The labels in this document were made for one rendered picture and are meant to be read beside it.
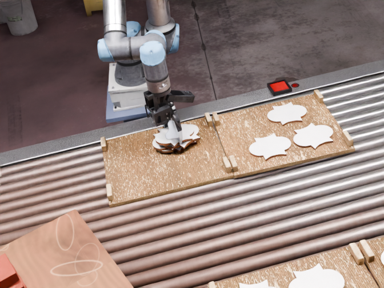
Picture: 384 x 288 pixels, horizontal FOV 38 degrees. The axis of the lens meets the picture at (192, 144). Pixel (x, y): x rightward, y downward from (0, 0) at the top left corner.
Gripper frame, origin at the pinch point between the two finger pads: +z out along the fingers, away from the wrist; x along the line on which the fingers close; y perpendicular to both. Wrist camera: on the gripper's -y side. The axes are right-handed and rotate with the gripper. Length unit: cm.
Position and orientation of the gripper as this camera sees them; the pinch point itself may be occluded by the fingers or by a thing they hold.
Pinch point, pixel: (174, 134)
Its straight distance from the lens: 192.6
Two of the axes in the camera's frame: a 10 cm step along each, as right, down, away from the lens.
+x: 5.0, 4.8, -7.2
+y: -8.5, 4.1, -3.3
